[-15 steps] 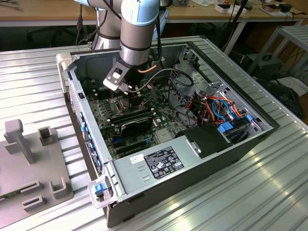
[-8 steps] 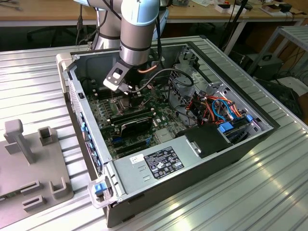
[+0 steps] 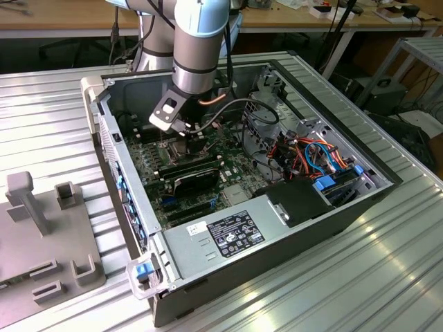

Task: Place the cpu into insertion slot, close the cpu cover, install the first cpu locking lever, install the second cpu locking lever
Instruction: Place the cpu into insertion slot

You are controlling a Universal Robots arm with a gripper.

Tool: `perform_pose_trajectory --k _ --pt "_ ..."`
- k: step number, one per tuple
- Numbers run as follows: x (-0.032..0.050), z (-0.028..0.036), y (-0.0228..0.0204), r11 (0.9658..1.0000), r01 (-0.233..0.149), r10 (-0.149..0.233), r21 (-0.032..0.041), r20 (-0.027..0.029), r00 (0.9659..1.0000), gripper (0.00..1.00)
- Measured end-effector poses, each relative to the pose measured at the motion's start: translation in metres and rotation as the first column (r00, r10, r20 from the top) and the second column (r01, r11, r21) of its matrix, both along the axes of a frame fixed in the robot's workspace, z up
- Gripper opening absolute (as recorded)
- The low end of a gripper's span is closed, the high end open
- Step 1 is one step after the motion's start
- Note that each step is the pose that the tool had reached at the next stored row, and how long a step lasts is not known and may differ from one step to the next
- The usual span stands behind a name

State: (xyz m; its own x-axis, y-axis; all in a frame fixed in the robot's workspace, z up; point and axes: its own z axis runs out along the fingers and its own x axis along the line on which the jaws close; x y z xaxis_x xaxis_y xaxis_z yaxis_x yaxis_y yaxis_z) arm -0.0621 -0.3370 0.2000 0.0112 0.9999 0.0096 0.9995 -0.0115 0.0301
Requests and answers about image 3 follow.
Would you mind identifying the CPU socket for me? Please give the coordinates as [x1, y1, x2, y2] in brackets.
[161, 137, 205, 167]

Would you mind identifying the black expansion slot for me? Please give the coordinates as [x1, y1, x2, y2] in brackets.
[162, 200, 212, 218]
[168, 207, 214, 226]

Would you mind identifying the black RAM stick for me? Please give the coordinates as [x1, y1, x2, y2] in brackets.
[159, 160, 222, 181]
[158, 155, 215, 176]

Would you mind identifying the black graphics card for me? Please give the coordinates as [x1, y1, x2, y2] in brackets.
[172, 168, 219, 199]

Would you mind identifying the green motherboard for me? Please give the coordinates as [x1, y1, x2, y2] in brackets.
[123, 113, 274, 231]

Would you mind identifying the silver metal drive cage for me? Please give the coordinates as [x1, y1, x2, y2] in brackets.
[242, 91, 302, 153]

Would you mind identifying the silver chipset heatsink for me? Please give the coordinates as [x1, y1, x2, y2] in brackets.
[222, 186, 252, 208]

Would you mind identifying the silver power supply unit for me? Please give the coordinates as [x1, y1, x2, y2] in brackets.
[162, 193, 291, 281]

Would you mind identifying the black plastic shroud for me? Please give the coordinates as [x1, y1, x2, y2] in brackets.
[251, 179, 336, 229]

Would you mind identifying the blue disk carrier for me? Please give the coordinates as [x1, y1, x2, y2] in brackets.
[313, 174, 337, 193]

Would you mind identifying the long wooden desk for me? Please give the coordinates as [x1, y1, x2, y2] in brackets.
[0, 0, 440, 80]

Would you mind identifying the open dark PC case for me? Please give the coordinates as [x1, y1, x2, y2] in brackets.
[80, 59, 404, 328]

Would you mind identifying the white and black box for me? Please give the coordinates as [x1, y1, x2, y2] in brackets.
[309, 4, 354, 20]

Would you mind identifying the grey parts rack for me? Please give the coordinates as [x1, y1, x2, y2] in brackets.
[0, 171, 107, 305]

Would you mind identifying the black mesh bin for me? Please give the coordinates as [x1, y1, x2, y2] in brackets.
[370, 113, 437, 170]

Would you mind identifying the brown cardboard box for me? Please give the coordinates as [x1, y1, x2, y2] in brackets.
[376, 4, 417, 24]

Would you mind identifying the grey metal shelf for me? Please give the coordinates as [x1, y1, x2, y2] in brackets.
[354, 36, 443, 110]

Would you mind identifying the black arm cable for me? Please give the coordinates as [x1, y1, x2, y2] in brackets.
[185, 98, 280, 134]

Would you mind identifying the white wrist camera on bracket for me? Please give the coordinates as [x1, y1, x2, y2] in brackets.
[148, 89, 190, 136]

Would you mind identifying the orange wire bundle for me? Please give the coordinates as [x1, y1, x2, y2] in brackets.
[269, 137, 351, 178]

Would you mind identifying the blue wire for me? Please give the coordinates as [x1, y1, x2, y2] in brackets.
[305, 140, 340, 174]

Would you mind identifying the black box with handle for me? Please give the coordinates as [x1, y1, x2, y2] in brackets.
[366, 77, 408, 115]

